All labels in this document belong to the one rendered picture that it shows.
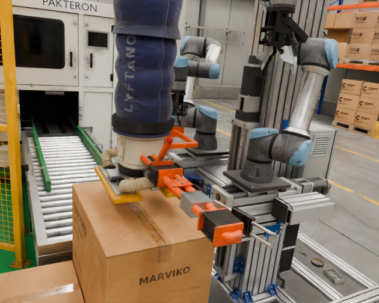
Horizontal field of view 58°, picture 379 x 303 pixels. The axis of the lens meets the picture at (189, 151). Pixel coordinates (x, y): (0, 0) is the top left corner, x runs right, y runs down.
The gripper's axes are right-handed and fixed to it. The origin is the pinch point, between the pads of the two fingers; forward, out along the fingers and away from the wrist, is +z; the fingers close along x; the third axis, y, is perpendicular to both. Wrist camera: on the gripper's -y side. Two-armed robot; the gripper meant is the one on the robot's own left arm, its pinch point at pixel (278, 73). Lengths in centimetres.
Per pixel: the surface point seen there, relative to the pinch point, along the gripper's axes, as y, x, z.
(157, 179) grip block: 40, -1, 34
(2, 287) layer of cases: 86, -50, 98
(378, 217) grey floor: -272, -112, 152
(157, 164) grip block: 37.4, -8.3, 31.8
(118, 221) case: 46, -20, 58
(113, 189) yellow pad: 48, -20, 44
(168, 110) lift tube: 28.9, -21.1, 16.6
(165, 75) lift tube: 31.7, -20.0, 4.2
